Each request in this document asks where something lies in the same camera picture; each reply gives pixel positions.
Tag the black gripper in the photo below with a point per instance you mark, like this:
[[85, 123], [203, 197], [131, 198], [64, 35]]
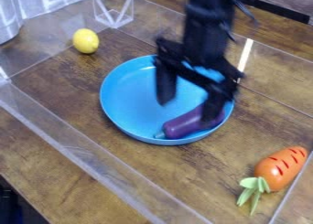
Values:
[[215, 78]]

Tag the orange toy carrot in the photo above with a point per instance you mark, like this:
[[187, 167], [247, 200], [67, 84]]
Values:
[[274, 172]]

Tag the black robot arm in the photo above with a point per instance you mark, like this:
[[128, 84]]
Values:
[[196, 58]]

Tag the blue round tray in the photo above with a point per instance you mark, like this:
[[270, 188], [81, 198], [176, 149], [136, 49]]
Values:
[[128, 102]]

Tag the purple toy eggplant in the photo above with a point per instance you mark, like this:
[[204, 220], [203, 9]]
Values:
[[187, 123]]

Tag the yellow toy lemon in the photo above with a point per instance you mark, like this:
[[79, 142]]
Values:
[[85, 41]]

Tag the grey white curtain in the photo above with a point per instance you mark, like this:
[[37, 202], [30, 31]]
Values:
[[14, 11]]

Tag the clear acrylic corner bracket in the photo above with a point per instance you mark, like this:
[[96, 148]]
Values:
[[109, 17]]

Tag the clear acrylic enclosure wall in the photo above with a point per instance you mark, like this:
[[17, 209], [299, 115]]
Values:
[[84, 173]]

